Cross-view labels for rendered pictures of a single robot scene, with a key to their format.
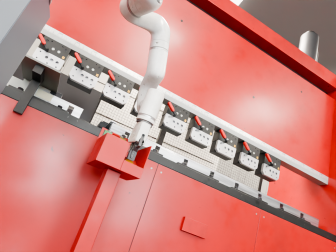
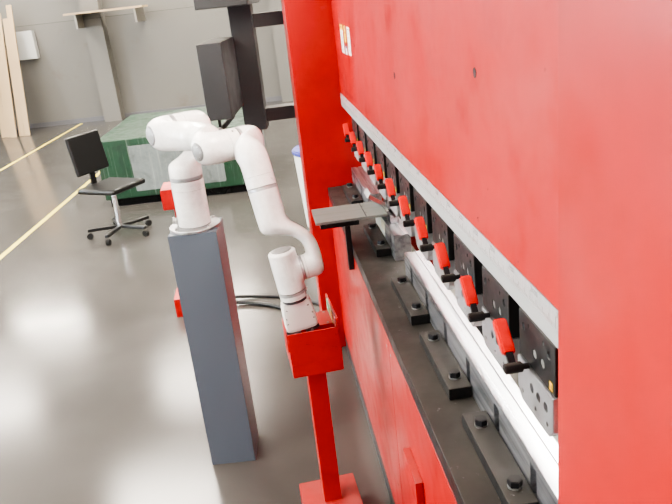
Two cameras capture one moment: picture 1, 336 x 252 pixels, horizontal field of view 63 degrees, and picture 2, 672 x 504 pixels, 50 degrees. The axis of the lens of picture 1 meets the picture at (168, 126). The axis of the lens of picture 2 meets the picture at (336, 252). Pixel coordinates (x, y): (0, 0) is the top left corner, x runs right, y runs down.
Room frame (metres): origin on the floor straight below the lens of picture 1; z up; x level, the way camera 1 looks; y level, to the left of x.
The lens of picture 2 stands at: (1.79, -1.84, 1.78)
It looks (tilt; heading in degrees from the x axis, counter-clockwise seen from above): 20 degrees down; 104
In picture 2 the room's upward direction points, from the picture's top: 6 degrees counter-clockwise
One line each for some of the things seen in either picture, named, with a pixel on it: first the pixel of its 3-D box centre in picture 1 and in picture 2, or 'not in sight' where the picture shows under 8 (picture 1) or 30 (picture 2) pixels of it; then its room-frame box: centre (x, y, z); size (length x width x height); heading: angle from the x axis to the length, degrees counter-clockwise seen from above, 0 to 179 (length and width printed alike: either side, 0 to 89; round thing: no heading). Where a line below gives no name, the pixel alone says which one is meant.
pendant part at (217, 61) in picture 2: not in sight; (221, 76); (0.42, 1.68, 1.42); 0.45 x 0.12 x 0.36; 101
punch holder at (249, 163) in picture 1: (246, 156); (515, 316); (1.80, -0.59, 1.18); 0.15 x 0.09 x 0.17; 109
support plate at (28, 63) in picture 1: (40, 74); (348, 212); (1.23, 0.66, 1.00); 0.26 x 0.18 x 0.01; 19
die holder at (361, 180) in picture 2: not in sight; (366, 189); (1.19, 1.23, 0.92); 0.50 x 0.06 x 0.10; 109
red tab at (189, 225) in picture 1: (194, 227); (413, 476); (1.54, -0.31, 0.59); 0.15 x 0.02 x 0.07; 109
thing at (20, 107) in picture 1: (29, 91); (341, 242); (1.19, 0.65, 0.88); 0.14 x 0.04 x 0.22; 19
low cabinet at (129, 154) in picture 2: not in sight; (190, 149); (-1.46, 5.25, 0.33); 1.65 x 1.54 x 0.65; 105
